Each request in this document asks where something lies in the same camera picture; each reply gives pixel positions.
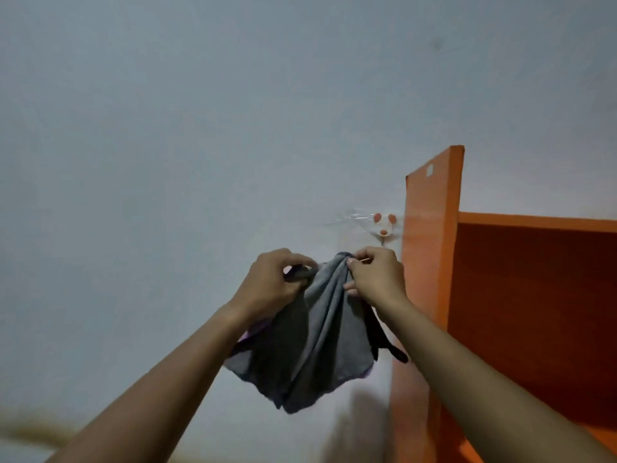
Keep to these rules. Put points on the person's left hand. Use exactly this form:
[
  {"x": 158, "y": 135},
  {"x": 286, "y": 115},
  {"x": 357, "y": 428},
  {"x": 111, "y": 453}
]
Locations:
[{"x": 265, "y": 289}]

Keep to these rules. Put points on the person's right hand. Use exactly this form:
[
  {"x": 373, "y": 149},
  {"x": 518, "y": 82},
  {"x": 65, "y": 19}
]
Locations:
[{"x": 378, "y": 279}]

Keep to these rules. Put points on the purple cleaning cloth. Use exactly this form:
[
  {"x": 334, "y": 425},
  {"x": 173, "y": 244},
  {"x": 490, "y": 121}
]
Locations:
[{"x": 323, "y": 342}]

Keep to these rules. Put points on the orange wooden bookshelf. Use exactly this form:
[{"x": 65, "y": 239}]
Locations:
[{"x": 506, "y": 308}]

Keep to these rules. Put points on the person's right forearm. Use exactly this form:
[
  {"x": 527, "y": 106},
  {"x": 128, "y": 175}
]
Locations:
[{"x": 496, "y": 395}]

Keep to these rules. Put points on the person's left forearm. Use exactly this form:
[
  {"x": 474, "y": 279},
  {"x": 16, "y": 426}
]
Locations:
[{"x": 144, "y": 395}]

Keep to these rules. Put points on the clear adhesive wall hook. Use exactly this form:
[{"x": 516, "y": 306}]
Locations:
[{"x": 383, "y": 226}]

